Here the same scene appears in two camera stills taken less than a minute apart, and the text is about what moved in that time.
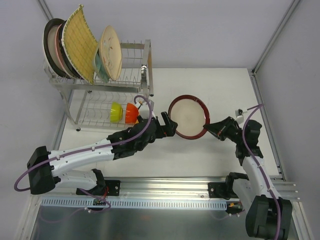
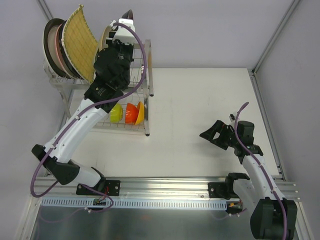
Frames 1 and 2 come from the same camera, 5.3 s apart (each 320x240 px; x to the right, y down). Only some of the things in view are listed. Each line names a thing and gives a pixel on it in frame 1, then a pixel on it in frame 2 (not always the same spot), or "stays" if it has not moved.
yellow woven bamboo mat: [80, 44] stays
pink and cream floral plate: [58, 51] stays
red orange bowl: [132, 113] stays
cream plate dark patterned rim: [64, 57] stays
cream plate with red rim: [191, 113] -> [128, 15]
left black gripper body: [162, 125] -> [122, 46]
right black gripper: [223, 128] -> [225, 136]
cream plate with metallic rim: [49, 47] stays
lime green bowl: [116, 112] stays
